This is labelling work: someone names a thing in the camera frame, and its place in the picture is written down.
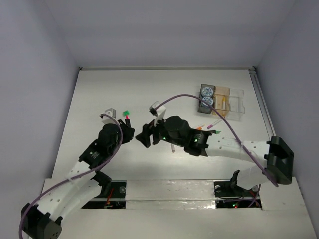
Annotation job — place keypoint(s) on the blue white round jar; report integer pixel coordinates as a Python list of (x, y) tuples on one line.
[(207, 92)]

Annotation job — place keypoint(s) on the black pink highlighter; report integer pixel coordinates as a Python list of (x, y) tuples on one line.
[(127, 121)]

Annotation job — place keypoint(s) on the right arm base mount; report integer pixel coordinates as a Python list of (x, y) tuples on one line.
[(228, 195)]

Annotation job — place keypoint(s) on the clear plastic container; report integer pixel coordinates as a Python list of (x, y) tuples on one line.
[(236, 104)]

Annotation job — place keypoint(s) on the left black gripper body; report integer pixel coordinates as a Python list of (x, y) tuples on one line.
[(125, 132)]

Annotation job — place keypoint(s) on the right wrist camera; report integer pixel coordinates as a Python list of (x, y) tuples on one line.
[(157, 112)]

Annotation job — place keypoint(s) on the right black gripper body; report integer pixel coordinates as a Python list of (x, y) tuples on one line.
[(159, 132)]

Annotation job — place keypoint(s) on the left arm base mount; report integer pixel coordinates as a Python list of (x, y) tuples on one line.
[(115, 198)]

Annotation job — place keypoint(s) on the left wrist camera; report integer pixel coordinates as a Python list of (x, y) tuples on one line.
[(108, 116)]

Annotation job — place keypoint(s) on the green highlighter cap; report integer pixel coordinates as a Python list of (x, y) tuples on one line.
[(126, 113)]

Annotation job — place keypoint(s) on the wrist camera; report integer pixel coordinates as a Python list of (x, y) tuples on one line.
[(108, 116), (157, 112)]

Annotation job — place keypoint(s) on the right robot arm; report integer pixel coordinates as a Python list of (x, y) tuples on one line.
[(273, 159)]

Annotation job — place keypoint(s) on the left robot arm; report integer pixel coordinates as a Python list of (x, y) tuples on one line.
[(43, 217)]

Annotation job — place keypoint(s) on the purple white marker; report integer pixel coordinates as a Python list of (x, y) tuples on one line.
[(214, 123)]

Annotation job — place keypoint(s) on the dark grey container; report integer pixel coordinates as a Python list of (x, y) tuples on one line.
[(204, 109)]

